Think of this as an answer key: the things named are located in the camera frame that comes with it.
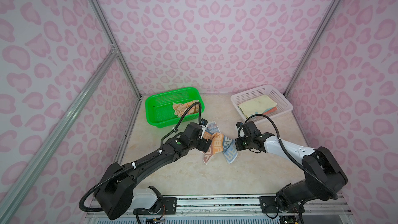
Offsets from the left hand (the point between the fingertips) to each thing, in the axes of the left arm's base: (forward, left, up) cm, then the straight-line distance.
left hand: (207, 136), depth 82 cm
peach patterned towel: (+27, +18, -9) cm, 34 cm away
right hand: (+1, -16, -8) cm, 18 cm away
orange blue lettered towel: (0, -7, -9) cm, 11 cm away
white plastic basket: (+26, -52, -7) cm, 58 cm away
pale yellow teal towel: (+28, -35, -9) cm, 46 cm away
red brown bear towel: (+26, -47, -10) cm, 55 cm away
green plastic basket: (+31, +34, -13) cm, 48 cm away
